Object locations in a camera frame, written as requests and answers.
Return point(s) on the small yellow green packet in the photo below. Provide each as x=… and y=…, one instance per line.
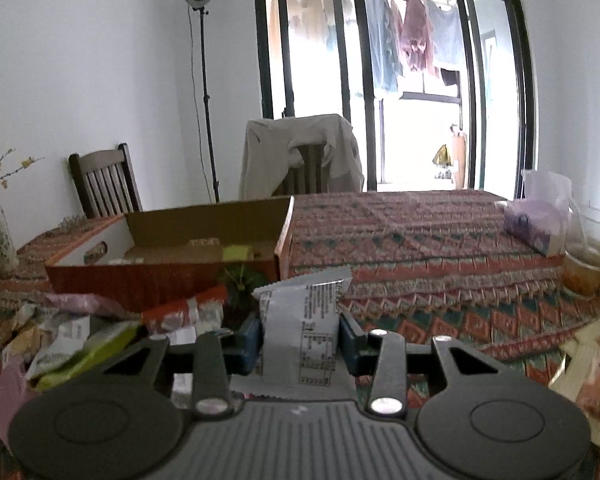
x=236, y=252

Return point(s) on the orange cardboard box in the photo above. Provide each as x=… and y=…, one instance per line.
x=205, y=220

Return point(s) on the chair draped with beige jacket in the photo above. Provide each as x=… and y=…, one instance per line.
x=270, y=150

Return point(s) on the yellow bag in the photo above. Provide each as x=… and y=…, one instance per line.
x=442, y=155

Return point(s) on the tan snack packet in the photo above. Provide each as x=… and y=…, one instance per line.
x=22, y=335

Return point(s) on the beige hanging garments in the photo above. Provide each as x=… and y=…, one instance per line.
x=315, y=10

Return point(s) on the white printed snack packet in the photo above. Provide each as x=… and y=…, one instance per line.
x=290, y=310

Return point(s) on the brown tall board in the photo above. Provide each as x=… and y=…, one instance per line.
x=459, y=155

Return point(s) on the pale pink packet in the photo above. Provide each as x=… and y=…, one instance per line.
x=7, y=395

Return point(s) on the wooden chair under jacket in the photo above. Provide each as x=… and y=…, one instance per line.
x=307, y=172

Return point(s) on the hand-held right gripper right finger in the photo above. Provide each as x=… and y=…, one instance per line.
x=350, y=345

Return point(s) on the purple tissue pack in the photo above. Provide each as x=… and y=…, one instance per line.
x=529, y=225

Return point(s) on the dark wooden chair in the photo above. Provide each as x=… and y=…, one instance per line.
x=105, y=160

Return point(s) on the black framed glass door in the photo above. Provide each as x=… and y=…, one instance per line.
x=522, y=85

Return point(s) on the maroon hanging shirt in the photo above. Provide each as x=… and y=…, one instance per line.
x=417, y=25

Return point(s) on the pale yellow plastic packet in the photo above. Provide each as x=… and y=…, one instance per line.
x=594, y=385

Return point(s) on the large white snack packet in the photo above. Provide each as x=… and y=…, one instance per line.
x=62, y=335

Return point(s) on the red snack packet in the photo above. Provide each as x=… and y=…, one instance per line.
x=170, y=310

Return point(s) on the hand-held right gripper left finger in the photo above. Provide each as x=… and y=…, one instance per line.
x=247, y=345

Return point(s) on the clear glass jar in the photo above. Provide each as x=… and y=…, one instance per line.
x=587, y=260

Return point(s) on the light blue hanging garment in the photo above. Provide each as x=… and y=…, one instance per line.
x=449, y=30

